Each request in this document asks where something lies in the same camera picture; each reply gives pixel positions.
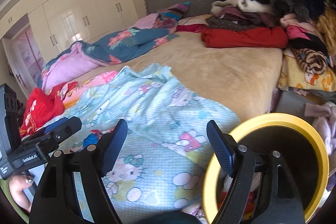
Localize striped purple pillow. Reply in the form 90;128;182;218
133;2;191;30

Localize red folded cloth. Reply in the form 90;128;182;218
201;26;288;48

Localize cream wardrobe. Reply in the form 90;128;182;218
1;0;138;62

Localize pink glass door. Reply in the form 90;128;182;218
2;23;45;98

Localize yellow rim trash bin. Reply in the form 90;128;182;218
203;113;329;223

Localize red snack wrappers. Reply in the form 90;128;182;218
90;127;114;139

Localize green left sleeve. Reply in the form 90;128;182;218
1;179;29;223

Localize red garment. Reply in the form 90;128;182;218
19;81;79;140

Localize yellow cartoon blanket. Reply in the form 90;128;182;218
277;48;336;92

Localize pink cartoon blanket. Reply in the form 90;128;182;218
63;71;118;109

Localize light blue cartoon blanket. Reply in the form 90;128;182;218
60;64;240;223

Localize left hand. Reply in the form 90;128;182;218
9;174;34;213

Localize blue floral pink quilt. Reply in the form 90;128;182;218
37;27;179;91

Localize beige bed sheet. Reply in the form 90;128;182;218
73;31;284;122

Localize blue crumpled wrapper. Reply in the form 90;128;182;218
83;133;99;148

